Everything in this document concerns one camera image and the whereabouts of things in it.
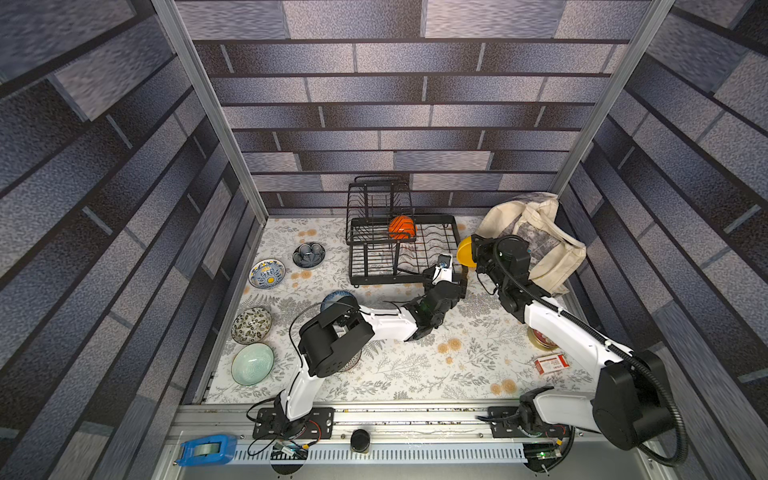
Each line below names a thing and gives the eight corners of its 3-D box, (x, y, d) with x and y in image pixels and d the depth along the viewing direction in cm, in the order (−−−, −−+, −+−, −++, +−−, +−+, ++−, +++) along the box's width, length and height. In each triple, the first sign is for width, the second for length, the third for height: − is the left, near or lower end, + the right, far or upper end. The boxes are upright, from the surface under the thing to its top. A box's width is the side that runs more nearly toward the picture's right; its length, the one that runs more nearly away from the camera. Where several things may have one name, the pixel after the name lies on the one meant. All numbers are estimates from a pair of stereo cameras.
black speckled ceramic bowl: (232, 344, 89) (226, 338, 85) (243, 312, 96) (238, 306, 92) (265, 344, 89) (260, 338, 85) (273, 312, 96) (269, 306, 92)
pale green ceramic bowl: (233, 386, 81) (225, 380, 77) (245, 349, 88) (238, 342, 84) (273, 386, 81) (267, 381, 77) (282, 349, 88) (276, 342, 84)
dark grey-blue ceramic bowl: (295, 271, 106) (290, 261, 102) (299, 252, 112) (296, 242, 107) (323, 271, 106) (320, 261, 102) (326, 252, 112) (324, 242, 107)
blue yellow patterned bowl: (250, 290, 101) (245, 282, 97) (258, 266, 107) (253, 258, 103) (281, 290, 101) (277, 282, 97) (288, 266, 107) (284, 258, 103)
